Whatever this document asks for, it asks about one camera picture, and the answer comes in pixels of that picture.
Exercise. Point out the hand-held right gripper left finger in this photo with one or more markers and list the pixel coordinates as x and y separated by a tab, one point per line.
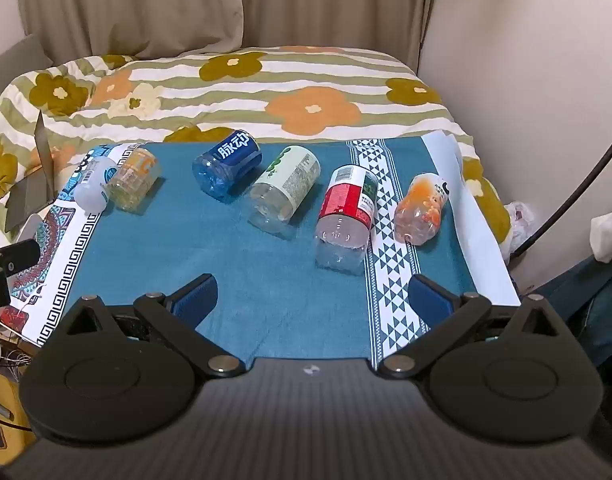
198	297

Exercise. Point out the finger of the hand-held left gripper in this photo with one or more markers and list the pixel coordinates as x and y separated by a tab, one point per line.
21	252

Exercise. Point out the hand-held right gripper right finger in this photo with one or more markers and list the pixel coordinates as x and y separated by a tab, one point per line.
430	300

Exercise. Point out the clear orange print cup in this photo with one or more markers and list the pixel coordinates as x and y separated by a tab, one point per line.
420	205

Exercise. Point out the white blue label cup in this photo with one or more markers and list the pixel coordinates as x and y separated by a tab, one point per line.
93	185

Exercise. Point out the clear red label cup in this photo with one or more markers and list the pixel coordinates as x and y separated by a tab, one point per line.
343	210

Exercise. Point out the blue plastic cup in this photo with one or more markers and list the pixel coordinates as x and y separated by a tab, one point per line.
226	165

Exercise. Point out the clear orange label cup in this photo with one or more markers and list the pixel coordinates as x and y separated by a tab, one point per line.
133	176

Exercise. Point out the clear green white label cup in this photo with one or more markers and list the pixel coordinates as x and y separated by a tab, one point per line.
286	180

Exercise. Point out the grey laptop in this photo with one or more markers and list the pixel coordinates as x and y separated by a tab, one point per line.
28	197

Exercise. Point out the teal patterned tablecloth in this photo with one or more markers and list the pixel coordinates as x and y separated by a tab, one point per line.
266	280

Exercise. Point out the white plastic bag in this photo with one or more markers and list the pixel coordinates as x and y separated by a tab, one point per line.
518	217

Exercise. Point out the yellow wooden object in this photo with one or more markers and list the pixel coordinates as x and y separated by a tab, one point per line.
6	410

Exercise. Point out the person's leg in jeans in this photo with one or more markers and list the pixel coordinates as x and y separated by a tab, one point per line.
590	305

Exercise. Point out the grey pillow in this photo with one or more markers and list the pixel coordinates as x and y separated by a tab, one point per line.
11	65

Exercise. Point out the white cloth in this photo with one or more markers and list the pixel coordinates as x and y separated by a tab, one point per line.
608	232

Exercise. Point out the floral striped blanket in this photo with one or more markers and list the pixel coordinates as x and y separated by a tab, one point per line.
311	105

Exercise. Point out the beige curtain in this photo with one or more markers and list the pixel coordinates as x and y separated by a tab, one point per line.
136	5

